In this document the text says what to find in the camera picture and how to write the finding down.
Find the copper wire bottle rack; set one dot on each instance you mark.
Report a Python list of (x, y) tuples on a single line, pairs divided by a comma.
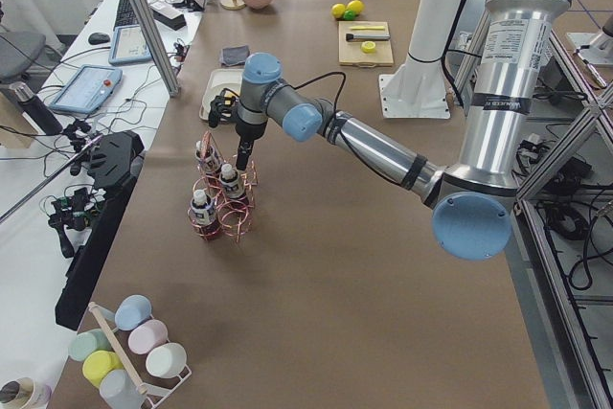
[(222, 201)]

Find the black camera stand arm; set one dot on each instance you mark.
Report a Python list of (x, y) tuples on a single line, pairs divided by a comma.
[(87, 221)]

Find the tea bottle of rack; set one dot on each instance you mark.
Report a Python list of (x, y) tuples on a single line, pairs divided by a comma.
[(204, 217), (208, 159)]

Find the pink cup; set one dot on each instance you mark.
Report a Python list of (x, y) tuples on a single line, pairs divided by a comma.
[(149, 335)]

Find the tea bottle front of rack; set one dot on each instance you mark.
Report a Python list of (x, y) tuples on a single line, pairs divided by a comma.
[(204, 217)]

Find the yellow plastic knife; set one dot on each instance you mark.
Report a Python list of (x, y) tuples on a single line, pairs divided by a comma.
[(368, 28)]

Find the yellow cup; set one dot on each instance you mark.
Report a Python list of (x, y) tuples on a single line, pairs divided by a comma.
[(99, 364)]

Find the black computer mouse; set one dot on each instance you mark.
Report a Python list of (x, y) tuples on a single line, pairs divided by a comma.
[(98, 38)]

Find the tea bottle back of rack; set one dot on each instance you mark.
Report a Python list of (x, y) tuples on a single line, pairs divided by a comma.
[(208, 159)]

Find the light blue cup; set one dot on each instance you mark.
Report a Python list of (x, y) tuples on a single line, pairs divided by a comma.
[(133, 311)]

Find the wooden cutting board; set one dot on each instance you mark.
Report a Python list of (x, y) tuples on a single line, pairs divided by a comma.
[(349, 52)]

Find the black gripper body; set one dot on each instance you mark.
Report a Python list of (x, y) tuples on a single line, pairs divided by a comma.
[(248, 132)]

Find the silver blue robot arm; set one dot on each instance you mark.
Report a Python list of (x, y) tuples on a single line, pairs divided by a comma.
[(472, 199)]

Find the black keyboard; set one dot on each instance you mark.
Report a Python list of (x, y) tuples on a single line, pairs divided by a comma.
[(125, 15)]

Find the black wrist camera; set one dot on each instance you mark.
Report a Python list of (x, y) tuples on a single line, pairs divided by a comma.
[(223, 108)]

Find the grey folded cloth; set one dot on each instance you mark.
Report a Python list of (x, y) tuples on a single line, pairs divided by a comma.
[(234, 56)]

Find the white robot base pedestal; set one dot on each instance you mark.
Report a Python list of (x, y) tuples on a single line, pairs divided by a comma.
[(417, 88)]

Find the dark tea bottle white cap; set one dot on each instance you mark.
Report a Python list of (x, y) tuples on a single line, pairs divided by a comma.
[(232, 183)]

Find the yellow lemon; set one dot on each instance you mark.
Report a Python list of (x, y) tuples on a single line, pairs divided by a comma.
[(338, 10), (356, 6)]

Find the white wire cup rack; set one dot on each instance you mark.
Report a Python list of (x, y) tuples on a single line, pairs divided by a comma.
[(156, 390)]

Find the blue teach pendant tablet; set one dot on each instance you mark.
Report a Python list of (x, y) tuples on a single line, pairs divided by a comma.
[(87, 90)]

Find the half lemon slice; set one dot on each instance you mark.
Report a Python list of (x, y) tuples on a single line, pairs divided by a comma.
[(368, 47)]

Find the cream rabbit tray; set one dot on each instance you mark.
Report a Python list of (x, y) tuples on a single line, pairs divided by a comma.
[(219, 80)]

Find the white cup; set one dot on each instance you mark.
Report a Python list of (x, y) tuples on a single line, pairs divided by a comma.
[(167, 360)]

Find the black thermos bottle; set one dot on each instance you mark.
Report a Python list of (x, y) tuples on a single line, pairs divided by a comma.
[(35, 108)]

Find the aluminium frame post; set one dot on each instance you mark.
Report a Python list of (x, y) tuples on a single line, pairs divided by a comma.
[(156, 46)]

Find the grey cup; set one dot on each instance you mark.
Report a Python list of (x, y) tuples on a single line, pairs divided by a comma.
[(119, 392)]

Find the mint green cup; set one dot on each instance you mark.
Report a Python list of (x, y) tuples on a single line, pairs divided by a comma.
[(88, 342)]

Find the green lime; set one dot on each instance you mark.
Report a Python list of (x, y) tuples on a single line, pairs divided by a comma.
[(349, 15)]

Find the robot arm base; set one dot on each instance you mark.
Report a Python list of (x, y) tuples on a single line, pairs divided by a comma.
[(594, 50)]

